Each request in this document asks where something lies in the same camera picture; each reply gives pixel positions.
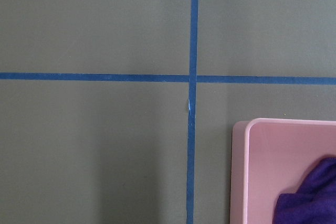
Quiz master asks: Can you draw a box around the purple cloth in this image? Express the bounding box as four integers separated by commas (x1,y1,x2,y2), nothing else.
272,157,335,224

